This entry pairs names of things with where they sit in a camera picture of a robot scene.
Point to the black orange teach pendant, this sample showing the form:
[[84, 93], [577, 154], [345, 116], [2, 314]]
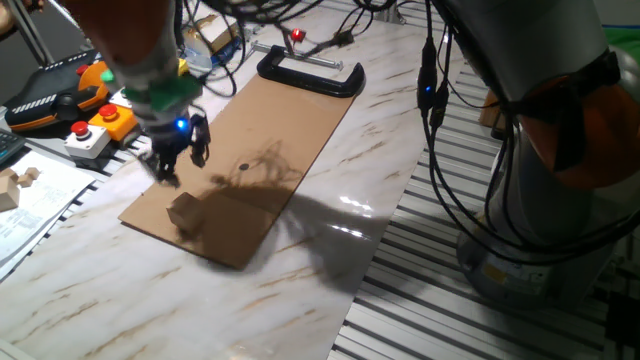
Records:
[[45, 100]]

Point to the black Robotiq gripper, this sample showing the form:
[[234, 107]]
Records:
[[170, 135]]

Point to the long metal bolt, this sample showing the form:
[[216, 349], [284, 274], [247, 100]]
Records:
[[315, 61]]

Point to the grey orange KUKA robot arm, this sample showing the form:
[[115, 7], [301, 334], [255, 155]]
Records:
[[525, 50]]

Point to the small wooden cube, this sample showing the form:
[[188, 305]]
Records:
[[7, 173], [25, 181], [33, 173]]

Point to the small device red light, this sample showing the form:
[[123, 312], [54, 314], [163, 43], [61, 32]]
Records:
[[298, 35]]

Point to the orange box red button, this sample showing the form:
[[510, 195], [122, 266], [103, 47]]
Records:
[[112, 125]]

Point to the orange brown cardboard boxes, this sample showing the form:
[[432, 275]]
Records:
[[489, 107]]

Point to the cardboard box white label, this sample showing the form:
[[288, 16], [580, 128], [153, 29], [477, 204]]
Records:
[[215, 30]]

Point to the white printed paper sheets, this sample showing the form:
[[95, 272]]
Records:
[[35, 210]]

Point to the black computer keyboard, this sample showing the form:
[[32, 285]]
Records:
[[9, 147]]

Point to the person hand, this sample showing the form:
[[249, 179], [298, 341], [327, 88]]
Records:
[[34, 4]]

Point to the grey metal frame bar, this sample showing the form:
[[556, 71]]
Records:
[[35, 37]]

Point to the white marble pattern mat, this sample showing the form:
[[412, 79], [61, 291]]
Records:
[[150, 300]]

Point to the green cloth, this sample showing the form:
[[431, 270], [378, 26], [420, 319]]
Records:
[[620, 37]]

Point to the brown cardboard sheet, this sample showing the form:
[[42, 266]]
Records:
[[300, 115]]

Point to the large wooden cube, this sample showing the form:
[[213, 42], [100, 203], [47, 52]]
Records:
[[7, 195]]

